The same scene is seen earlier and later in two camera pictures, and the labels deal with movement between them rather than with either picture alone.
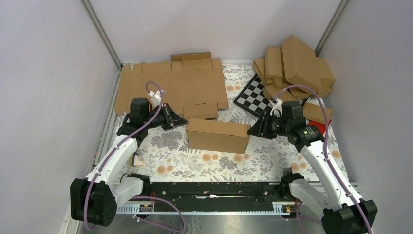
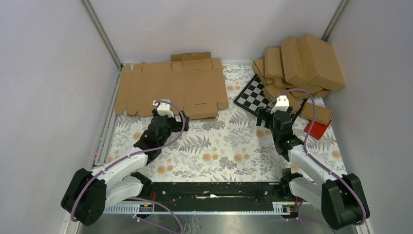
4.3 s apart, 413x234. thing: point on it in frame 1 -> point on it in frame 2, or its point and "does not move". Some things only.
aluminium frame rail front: (260, 207) does not move
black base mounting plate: (215, 192) does not move
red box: (322, 126) does not move
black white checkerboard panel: (252, 98) does not move
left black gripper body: (159, 122) -> (173, 126)
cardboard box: (217, 135) -> (309, 67)
